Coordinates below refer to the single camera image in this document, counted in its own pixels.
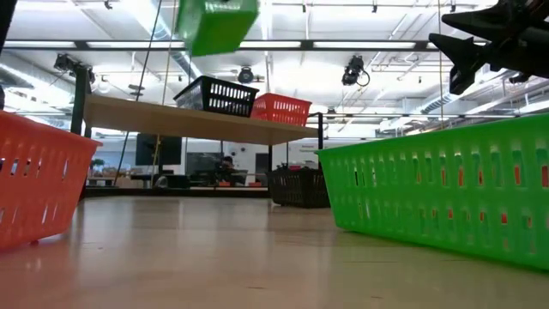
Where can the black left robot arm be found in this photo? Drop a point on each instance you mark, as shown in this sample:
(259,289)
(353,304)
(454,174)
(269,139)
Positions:
(5,17)

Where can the person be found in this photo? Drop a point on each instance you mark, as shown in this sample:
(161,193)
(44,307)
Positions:
(226,165)

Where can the wooden shelf black legs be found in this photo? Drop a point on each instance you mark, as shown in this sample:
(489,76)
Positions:
(171,122)

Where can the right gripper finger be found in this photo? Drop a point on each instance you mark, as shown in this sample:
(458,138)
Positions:
(489,19)
(465,58)

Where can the black monitor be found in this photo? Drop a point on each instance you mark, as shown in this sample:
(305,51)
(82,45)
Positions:
(169,150)

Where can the black overhead camera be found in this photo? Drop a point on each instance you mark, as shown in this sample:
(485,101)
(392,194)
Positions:
(354,68)

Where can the green plastic slotted basket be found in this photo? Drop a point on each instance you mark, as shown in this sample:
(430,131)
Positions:
(429,195)
(214,30)

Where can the overhead LED light bar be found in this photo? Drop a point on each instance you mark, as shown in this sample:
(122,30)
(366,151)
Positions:
(306,44)

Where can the black plastic slotted basket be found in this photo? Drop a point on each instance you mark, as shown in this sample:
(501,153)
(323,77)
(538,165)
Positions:
(296,189)
(188,98)

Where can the black round ceiling device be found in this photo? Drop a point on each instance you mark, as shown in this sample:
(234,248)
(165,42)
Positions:
(245,76)

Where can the small green plant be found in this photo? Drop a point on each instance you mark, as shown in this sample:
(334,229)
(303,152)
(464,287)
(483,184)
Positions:
(97,163)

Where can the orange plastic slotted basket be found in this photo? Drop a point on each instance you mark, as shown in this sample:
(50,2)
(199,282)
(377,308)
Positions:
(38,180)
(279,99)
(517,175)

